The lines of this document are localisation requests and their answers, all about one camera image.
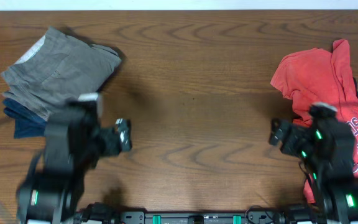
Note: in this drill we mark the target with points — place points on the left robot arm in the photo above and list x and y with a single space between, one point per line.
74 143

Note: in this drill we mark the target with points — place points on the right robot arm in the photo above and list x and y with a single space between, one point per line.
325 149

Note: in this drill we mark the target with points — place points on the red t-shirt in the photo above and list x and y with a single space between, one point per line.
317 75

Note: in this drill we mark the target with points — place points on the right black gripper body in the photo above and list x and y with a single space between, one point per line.
296 143

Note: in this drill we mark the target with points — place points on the folded navy blue shorts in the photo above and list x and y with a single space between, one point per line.
27 123

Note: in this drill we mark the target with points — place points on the grey shorts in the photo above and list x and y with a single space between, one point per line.
59 68

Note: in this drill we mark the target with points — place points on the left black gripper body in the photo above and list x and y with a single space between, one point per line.
109 145

